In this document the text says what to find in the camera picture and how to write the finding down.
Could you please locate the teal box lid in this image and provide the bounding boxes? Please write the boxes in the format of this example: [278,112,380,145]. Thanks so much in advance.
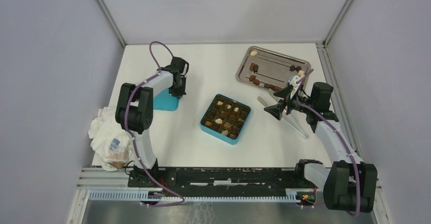
[153,88,179,111]

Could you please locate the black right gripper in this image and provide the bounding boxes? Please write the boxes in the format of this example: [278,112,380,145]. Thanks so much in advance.
[264,86,314,120]

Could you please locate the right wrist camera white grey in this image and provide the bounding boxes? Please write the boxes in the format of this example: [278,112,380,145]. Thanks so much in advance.
[288,75,302,99]

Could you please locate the steel tray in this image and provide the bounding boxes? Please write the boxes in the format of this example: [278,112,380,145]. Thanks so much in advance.
[235,46,311,90]

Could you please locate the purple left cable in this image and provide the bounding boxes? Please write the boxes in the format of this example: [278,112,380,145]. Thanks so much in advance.
[122,41,186,208]

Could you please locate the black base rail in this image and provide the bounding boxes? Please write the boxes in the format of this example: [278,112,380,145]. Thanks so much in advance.
[128,167,315,198]

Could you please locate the steel serving tongs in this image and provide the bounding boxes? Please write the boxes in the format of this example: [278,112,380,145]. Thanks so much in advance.
[257,94,309,140]

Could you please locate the teal chocolate box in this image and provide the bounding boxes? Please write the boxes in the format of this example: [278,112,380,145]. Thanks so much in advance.
[199,94,252,145]

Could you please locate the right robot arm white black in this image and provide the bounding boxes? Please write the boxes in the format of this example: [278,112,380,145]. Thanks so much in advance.
[264,82,378,217]

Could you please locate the white cloth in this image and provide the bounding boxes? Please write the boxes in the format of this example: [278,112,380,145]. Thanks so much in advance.
[88,107,133,171]

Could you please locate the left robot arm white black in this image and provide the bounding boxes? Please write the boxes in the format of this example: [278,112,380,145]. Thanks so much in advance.
[115,56,189,187]

